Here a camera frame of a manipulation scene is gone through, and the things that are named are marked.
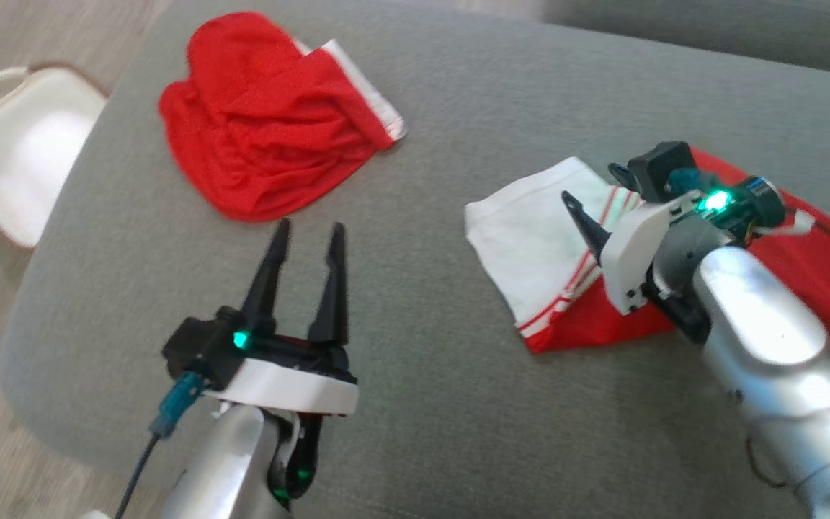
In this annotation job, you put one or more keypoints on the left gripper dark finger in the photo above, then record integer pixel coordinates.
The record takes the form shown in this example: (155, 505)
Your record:
(332, 295)
(265, 288)

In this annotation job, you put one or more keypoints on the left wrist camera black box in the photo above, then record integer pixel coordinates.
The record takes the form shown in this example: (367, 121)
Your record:
(199, 346)

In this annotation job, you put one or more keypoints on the red mesh shorts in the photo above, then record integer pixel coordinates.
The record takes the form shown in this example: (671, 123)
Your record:
(264, 122)

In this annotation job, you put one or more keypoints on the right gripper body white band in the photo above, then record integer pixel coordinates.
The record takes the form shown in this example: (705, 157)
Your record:
(631, 252)

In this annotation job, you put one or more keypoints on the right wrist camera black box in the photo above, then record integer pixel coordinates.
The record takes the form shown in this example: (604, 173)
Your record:
(663, 166)

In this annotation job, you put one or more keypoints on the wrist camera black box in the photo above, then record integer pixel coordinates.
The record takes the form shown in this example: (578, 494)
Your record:
(199, 346)
(663, 166)

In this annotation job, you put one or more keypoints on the grey sofa seat cushion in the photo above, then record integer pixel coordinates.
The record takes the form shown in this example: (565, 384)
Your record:
(444, 404)

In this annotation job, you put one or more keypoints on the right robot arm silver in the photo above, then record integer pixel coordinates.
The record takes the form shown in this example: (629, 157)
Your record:
(768, 339)

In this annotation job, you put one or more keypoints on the grey sofa back cushion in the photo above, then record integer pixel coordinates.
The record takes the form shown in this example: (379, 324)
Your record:
(732, 29)

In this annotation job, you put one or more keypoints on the red white basketball jersey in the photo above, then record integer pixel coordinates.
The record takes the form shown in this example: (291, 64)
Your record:
(530, 238)

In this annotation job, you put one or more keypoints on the white laundry basket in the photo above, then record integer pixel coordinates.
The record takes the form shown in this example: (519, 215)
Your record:
(19, 151)

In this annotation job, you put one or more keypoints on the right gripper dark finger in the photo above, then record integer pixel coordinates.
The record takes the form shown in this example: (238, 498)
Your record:
(625, 179)
(588, 227)

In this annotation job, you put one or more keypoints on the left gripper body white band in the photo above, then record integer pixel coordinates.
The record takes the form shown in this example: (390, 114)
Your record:
(292, 386)

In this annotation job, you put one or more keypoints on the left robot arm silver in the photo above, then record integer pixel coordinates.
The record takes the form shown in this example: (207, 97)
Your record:
(220, 461)

